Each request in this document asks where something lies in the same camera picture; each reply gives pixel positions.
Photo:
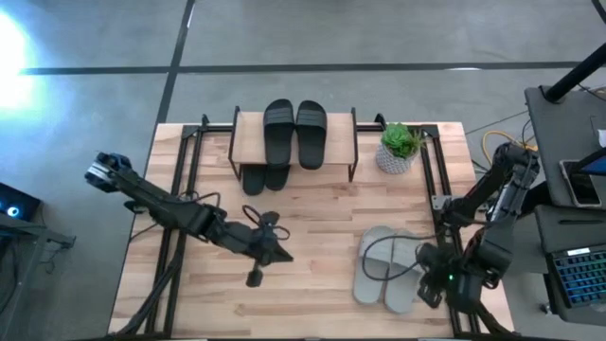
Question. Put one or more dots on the black metal stand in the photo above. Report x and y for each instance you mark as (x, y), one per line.
(52, 239)

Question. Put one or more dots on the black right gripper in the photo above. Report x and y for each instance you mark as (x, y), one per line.
(445, 270)

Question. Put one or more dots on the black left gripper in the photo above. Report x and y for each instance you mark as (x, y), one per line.
(246, 239)

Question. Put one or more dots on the black pole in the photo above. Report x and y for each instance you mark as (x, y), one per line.
(575, 76)

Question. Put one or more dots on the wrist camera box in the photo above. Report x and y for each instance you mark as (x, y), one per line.
(271, 218)
(430, 253)

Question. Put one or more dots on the black rubber slide sandal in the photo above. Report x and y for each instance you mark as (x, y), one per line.
(279, 137)
(311, 142)
(277, 179)
(254, 182)

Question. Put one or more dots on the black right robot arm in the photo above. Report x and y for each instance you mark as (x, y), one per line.
(502, 213)

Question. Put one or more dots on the grey side table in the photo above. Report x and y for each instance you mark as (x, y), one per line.
(558, 132)

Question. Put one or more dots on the black aluminium table frame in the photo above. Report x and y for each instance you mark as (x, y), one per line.
(194, 156)

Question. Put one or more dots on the green succulent plant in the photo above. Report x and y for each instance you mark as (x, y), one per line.
(400, 139)

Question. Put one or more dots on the black device with blue light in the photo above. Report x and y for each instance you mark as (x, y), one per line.
(19, 201)

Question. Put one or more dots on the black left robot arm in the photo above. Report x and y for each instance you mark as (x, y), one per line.
(161, 203)

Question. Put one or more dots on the wooden shelf with black frame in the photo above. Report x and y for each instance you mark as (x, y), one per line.
(251, 142)

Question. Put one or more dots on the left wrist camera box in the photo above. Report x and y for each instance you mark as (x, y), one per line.
(271, 218)

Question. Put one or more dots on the white patterned plant pot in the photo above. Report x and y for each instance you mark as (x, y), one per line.
(393, 163)

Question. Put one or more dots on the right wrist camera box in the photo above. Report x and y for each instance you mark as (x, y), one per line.
(430, 253)

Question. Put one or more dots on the tablet with blue screen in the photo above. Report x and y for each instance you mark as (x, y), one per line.
(597, 166)

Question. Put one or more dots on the grey desk surface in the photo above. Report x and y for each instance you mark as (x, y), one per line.
(568, 227)

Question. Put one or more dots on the laptop with backlit keyboard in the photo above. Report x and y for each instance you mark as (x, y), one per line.
(582, 277)

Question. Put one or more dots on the smartphone with dark screen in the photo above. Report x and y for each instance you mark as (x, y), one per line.
(581, 187)

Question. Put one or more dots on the light grey slide sandal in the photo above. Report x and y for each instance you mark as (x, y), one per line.
(400, 298)
(369, 291)

